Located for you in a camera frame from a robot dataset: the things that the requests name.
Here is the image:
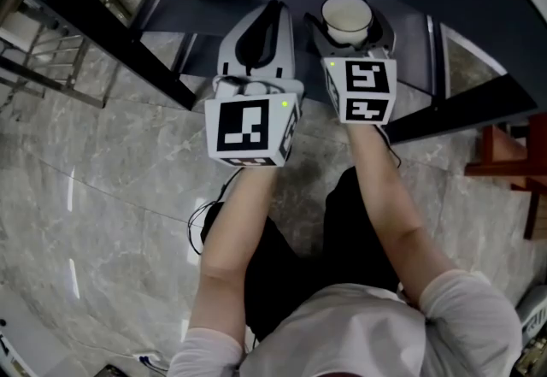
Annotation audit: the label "brown wooden vanity cabinet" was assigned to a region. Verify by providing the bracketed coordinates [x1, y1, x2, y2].
[464, 112, 547, 242]

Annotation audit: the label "person's left forearm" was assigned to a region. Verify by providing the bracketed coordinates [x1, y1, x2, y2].
[187, 165, 279, 345]

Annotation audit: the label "grey white machine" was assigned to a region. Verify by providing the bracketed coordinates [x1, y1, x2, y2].
[515, 285, 547, 377]

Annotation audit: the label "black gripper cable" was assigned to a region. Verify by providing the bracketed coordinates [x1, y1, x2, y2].
[187, 172, 240, 256]
[375, 125, 403, 169]

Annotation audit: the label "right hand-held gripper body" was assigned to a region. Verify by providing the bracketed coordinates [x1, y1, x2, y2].
[318, 48, 398, 125]

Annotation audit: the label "white ceramic mug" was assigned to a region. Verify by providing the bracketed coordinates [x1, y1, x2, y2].
[320, 0, 373, 47]

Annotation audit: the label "person's white shirt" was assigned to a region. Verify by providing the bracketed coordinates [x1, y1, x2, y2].
[168, 268, 525, 377]

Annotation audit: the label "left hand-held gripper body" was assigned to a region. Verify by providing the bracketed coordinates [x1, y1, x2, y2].
[203, 74, 305, 169]

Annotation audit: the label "white power strip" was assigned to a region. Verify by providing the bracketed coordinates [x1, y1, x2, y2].
[132, 351, 162, 368]

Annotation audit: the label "white cabinet with black knobs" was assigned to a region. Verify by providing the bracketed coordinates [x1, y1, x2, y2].
[0, 310, 31, 377]

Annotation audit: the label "person's black trousers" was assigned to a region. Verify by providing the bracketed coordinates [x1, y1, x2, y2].
[200, 165, 403, 342]

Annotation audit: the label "person's right forearm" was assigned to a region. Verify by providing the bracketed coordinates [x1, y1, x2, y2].
[345, 122, 461, 312]

